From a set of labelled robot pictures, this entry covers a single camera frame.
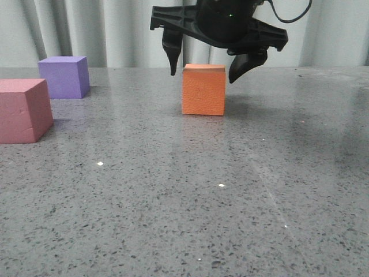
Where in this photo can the dark red foam cube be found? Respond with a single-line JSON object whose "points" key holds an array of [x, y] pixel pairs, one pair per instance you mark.
{"points": [[25, 110]]}

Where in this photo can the grey-green curtain backdrop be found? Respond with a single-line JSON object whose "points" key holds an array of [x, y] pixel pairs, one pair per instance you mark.
{"points": [[116, 34]]}

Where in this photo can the orange foam cube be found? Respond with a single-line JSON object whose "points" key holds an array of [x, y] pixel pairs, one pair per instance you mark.
{"points": [[203, 89]]}

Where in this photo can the purple foam cube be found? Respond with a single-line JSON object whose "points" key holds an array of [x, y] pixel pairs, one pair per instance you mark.
{"points": [[67, 77]]}

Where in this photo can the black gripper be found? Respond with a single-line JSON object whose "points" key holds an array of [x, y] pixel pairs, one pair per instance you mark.
{"points": [[222, 24]]}

